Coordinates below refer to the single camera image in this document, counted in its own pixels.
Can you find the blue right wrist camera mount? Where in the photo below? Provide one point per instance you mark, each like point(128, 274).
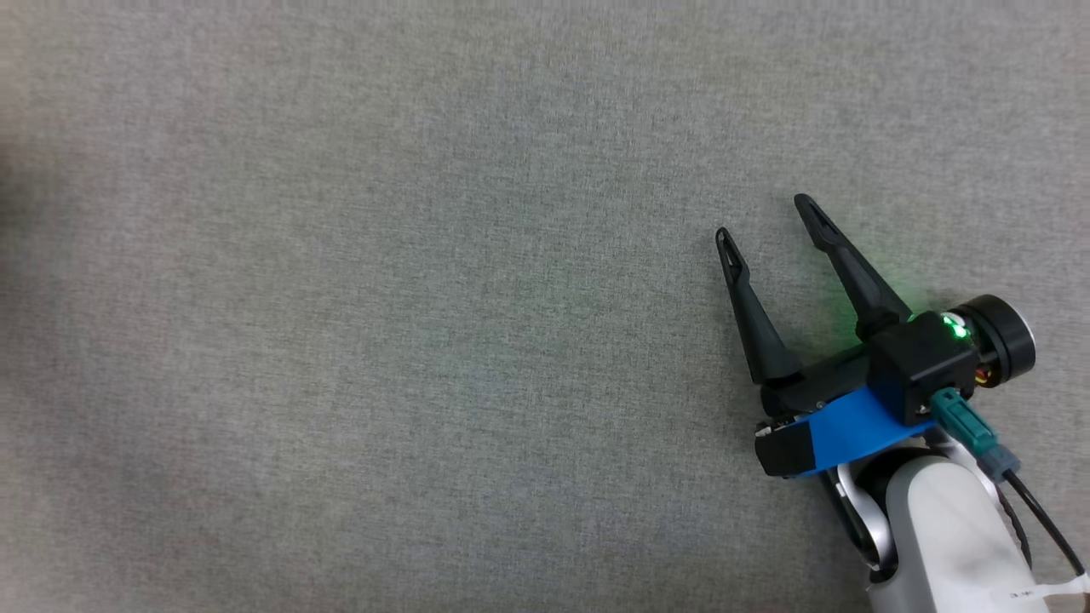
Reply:
point(851, 434)

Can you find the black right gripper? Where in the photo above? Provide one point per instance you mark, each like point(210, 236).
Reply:
point(915, 366)

